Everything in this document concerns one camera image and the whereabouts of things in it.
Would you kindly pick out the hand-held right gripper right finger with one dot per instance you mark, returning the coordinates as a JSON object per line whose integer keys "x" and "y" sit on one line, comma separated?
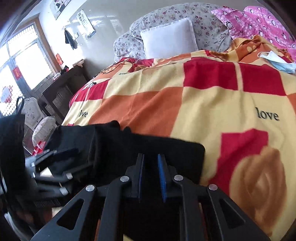
{"x": 161, "y": 176}

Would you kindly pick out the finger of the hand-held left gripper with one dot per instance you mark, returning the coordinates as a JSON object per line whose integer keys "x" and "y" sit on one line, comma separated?
{"x": 53, "y": 178}
{"x": 67, "y": 153}

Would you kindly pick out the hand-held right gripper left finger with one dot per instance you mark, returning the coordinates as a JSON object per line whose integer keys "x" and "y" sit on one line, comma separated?
{"x": 141, "y": 176}

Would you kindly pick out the black pants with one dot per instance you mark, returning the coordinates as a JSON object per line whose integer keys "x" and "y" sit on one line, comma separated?
{"x": 111, "y": 148}

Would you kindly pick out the white cushioned chair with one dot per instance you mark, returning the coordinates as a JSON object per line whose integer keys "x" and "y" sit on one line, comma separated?
{"x": 32, "y": 111}

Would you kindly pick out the dark wooden cabinet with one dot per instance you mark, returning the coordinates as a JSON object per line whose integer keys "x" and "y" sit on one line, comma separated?
{"x": 62, "y": 88}

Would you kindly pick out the latticed window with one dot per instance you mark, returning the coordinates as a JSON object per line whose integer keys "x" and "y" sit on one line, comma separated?
{"x": 27, "y": 64}

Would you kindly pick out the checked fleece blanket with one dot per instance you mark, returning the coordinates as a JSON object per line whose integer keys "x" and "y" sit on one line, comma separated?
{"x": 208, "y": 102}

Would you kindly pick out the dark hanging cloth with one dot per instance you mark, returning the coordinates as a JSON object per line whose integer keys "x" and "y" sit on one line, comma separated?
{"x": 70, "y": 39}

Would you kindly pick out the white pillow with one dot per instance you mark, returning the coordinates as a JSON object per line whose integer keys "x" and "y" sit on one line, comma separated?
{"x": 168, "y": 39}

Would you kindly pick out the blue face mask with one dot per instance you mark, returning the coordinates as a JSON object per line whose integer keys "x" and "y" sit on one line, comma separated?
{"x": 277, "y": 61}

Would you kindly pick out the pink penguin print quilt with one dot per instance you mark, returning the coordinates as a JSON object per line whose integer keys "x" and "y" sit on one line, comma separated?
{"x": 259, "y": 20}

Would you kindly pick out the red paper wall sticker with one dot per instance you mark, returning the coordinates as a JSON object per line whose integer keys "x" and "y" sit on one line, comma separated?
{"x": 59, "y": 58}

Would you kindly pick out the wall chart poster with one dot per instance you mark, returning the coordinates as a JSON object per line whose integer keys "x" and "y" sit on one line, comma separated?
{"x": 86, "y": 23}

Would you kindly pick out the framed wall picture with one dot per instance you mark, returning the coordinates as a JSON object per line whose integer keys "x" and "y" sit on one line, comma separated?
{"x": 61, "y": 8}

